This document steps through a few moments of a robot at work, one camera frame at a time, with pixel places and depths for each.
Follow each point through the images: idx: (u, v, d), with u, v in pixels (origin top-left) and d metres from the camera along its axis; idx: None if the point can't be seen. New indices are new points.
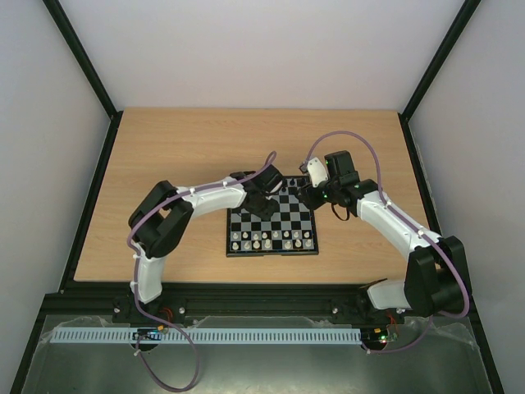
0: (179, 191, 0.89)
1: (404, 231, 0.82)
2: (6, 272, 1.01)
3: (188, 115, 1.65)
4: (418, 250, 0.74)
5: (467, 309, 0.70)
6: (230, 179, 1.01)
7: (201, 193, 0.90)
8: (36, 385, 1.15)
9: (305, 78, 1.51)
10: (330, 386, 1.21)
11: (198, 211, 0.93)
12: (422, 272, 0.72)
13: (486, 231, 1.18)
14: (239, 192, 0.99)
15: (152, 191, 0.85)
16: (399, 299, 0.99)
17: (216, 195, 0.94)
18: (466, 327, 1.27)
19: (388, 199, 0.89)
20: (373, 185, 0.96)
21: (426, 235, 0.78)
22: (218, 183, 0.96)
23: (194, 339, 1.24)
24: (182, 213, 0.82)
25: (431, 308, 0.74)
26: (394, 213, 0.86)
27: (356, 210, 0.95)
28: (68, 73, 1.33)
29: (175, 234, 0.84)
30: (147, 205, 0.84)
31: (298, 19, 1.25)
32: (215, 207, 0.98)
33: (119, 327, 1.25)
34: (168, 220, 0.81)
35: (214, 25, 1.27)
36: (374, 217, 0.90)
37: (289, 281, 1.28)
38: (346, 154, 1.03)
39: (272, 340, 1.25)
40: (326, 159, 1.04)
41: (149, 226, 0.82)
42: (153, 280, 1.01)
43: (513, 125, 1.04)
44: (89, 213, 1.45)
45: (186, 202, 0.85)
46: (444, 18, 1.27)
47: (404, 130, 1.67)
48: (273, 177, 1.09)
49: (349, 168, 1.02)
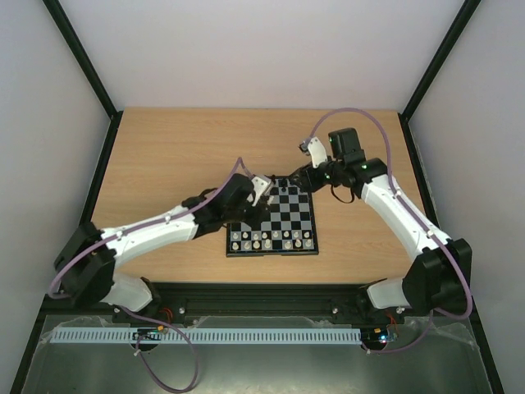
0: (105, 235, 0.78)
1: (413, 228, 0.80)
2: (6, 272, 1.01)
3: (188, 115, 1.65)
4: (426, 253, 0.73)
5: (469, 309, 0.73)
6: (179, 208, 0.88)
7: (131, 234, 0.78)
8: (37, 385, 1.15)
9: (305, 78, 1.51)
10: (330, 387, 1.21)
11: (133, 254, 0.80)
12: (428, 274, 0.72)
13: (486, 231, 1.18)
14: (187, 225, 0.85)
15: (77, 235, 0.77)
16: (398, 297, 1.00)
17: (155, 232, 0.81)
18: (466, 327, 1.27)
19: (398, 188, 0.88)
20: (381, 166, 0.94)
21: (435, 236, 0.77)
22: (160, 217, 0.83)
23: (194, 338, 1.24)
24: (100, 262, 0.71)
25: (426, 306, 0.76)
26: (402, 204, 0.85)
27: (360, 192, 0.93)
28: (68, 73, 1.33)
29: (99, 283, 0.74)
30: (70, 251, 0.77)
31: (297, 19, 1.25)
32: (161, 244, 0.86)
33: (118, 327, 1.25)
34: (87, 270, 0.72)
35: (213, 25, 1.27)
36: (381, 205, 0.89)
37: (289, 282, 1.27)
38: (351, 133, 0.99)
39: (272, 340, 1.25)
40: (331, 138, 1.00)
41: (72, 277, 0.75)
42: (130, 295, 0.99)
43: (513, 125, 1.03)
44: (89, 213, 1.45)
45: (109, 249, 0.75)
46: (444, 18, 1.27)
47: (404, 130, 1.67)
48: (235, 196, 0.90)
49: (355, 148, 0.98)
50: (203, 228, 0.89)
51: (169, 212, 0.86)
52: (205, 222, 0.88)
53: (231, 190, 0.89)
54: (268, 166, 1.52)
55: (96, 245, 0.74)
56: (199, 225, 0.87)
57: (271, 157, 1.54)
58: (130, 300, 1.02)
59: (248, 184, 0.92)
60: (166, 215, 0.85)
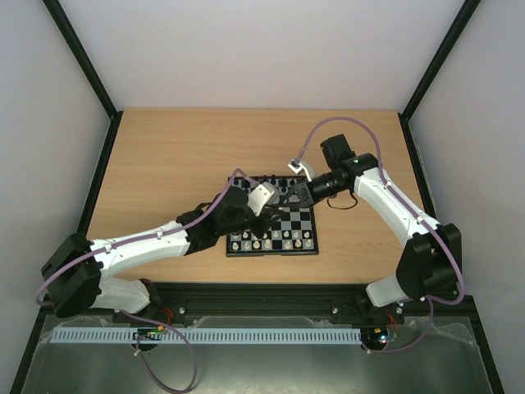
0: (93, 246, 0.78)
1: (404, 216, 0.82)
2: (6, 272, 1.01)
3: (188, 115, 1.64)
4: (416, 237, 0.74)
5: (463, 290, 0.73)
6: (173, 223, 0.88)
7: (120, 247, 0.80)
8: (37, 385, 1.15)
9: (305, 78, 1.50)
10: (330, 387, 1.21)
11: (121, 268, 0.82)
12: (419, 258, 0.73)
13: (485, 231, 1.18)
14: (178, 241, 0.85)
15: (65, 243, 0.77)
16: (395, 290, 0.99)
17: (145, 249, 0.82)
18: (466, 327, 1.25)
19: (389, 179, 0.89)
20: (372, 159, 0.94)
21: (425, 222, 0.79)
22: (151, 232, 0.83)
23: (192, 339, 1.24)
24: (84, 276, 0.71)
25: (418, 291, 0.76)
26: (392, 194, 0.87)
27: (353, 186, 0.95)
28: (68, 72, 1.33)
29: (83, 295, 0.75)
30: (58, 259, 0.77)
31: (296, 19, 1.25)
32: (152, 258, 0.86)
33: (119, 327, 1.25)
34: (71, 282, 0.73)
35: (213, 25, 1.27)
36: (372, 196, 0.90)
37: (289, 282, 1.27)
38: (340, 137, 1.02)
39: (272, 340, 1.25)
40: (322, 147, 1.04)
41: (57, 285, 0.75)
42: (125, 300, 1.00)
43: (513, 124, 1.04)
44: (89, 213, 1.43)
45: (95, 263, 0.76)
46: (444, 17, 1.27)
47: (404, 130, 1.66)
48: (226, 212, 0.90)
49: (345, 149, 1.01)
50: (195, 244, 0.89)
51: (161, 227, 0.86)
52: (198, 238, 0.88)
53: (221, 207, 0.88)
54: (269, 166, 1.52)
55: (83, 258, 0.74)
56: (191, 242, 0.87)
57: (271, 157, 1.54)
58: (124, 304, 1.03)
59: (244, 199, 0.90)
60: (157, 230, 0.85)
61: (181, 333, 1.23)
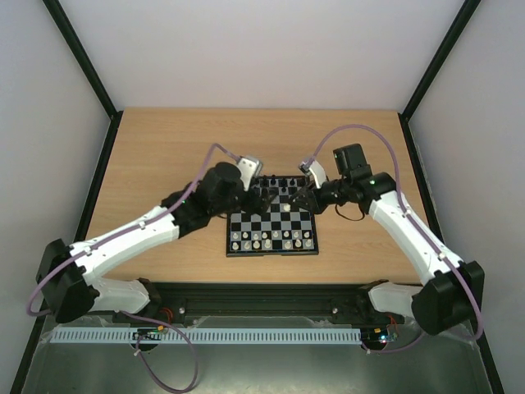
0: (74, 251, 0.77)
1: (425, 250, 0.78)
2: (6, 272, 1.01)
3: (188, 115, 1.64)
4: (437, 277, 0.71)
5: (481, 332, 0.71)
6: (157, 211, 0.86)
7: (102, 247, 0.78)
8: (37, 385, 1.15)
9: (305, 78, 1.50)
10: (330, 386, 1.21)
11: (107, 268, 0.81)
12: (440, 300, 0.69)
13: (485, 231, 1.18)
14: (163, 228, 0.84)
15: (47, 253, 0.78)
16: (404, 309, 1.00)
17: (130, 241, 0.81)
18: (466, 327, 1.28)
19: (408, 207, 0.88)
20: (390, 181, 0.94)
21: (448, 258, 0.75)
22: (134, 224, 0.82)
23: (194, 338, 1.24)
24: (68, 281, 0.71)
25: (435, 331, 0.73)
26: (411, 223, 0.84)
27: (367, 208, 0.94)
28: (68, 72, 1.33)
29: (75, 299, 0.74)
30: (44, 269, 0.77)
31: (296, 19, 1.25)
32: (141, 249, 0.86)
33: (119, 327, 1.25)
34: (58, 290, 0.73)
35: (213, 25, 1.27)
36: (390, 224, 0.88)
37: (289, 281, 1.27)
38: (357, 148, 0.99)
39: (272, 340, 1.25)
40: (337, 153, 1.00)
41: (47, 292, 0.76)
42: (125, 300, 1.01)
43: (513, 124, 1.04)
44: (89, 213, 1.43)
45: (78, 268, 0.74)
46: (445, 17, 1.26)
47: (404, 130, 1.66)
48: (220, 189, 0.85)
49: (360, 162, 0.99)
50: (186, 226, 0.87)
51: (143, 217, 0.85)
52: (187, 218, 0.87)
53: (213, 181, 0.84)
54: (269, 166, 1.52)
55: (65, 263, 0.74)
56: (180, 225, 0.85)
57: (271, 158, 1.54)
58: (125, 304, 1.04)
59: (235, 172, 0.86)
60: (140, 220, 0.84)
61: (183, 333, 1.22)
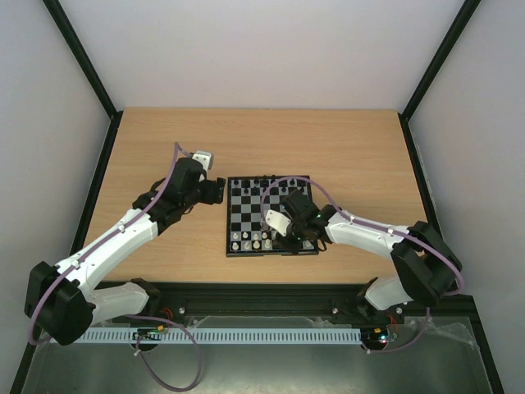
0: (61, 269, 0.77)
1: (377, 235, 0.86)
2: (8, 272, 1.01)
3: (188, 115, 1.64)
4: (397, 248, 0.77)
5: (459, 277, 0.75)
6: (130, 214, 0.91)
7: (88, 258, 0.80)
8: (37, 384, 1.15)
9: (306, 78, 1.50)
10: (330, 386, 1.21)
11: (98, 277, 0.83)
12: (409, 265, 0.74)
13: (483, 233, 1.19)
14: (142, 227, 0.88)
15: (31, 279, 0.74)
16: (402, 295, 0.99)
17: (111, 246, 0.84)
18: (466, 327, 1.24)
19: (351, 215, 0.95)
20: (331, 208, 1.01)
21: (397, 231, 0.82)
22: (114, 231, 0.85)
23: (198, 339, 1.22)
24: (66, 297, 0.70)
25: (433, 298, 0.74)
26: (360, 224, 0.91)
27: (329, 237, 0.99)
28: (68, 72, 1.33)
29: (74, 315, 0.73)
30: (34, 296, 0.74)
31: (297, 18, 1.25)
32: (123, 255, 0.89)
33: (118, 327, 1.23)
34: (56, 310, 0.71)
35: (212, 24, 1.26)
36: (347, 236, 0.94)
37: (289, 281, 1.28)
38: (297, 191, 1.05)
39: (272, 340, 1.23)
40: (283, 203, 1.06)
41: (41, 320, 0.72)
42: (125, 304, 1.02)
43: (513, 124, 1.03)
44: (89, 214, 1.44)
45: (72, 282, 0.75)
46: (445, 18, 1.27)
47: (404, 130, 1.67)
48: (185, 180, 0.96)
49: (306, 203, 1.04)
50: (163, 220, 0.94)
51: (119, 221, 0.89)
52: (162, 213, 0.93)
53: (179, 176, 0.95)
54: (269, 166, 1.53)
55: (57, 281, 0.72)
56: (157, 220, 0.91)
57: (271, 158, 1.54)
58: (126, 308, 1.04)
59: (197, 165, 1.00)
60: (119, 224, 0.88)
61: (189, 333, 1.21)
